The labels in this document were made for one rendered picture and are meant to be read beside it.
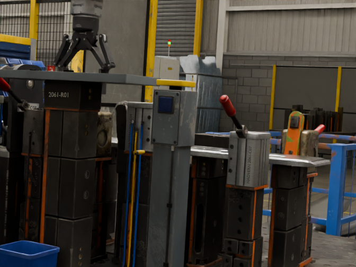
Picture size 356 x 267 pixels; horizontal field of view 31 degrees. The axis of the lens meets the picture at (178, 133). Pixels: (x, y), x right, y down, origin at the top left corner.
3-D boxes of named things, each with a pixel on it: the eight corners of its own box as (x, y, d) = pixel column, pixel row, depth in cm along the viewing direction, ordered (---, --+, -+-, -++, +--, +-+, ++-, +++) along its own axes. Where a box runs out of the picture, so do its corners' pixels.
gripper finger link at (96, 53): (89, 41, 186) (92, 37, 186) (109, 71, 183) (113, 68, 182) (81, 39, 183) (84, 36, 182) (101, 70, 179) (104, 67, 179)
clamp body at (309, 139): (317, 261, 180) (327, 131, 178) (300, 272, 167) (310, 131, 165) (281, 255, 185) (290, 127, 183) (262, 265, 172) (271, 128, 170)
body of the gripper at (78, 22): (65, 15, 183) (64, 48, 183) (90, 15, 179) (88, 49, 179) (82, 19, 189) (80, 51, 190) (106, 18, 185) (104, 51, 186)
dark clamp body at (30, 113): (69, 254, 172) (77, 109, 170) (35, 263, 160) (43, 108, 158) (38, 247, 177) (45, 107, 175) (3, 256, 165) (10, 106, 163)
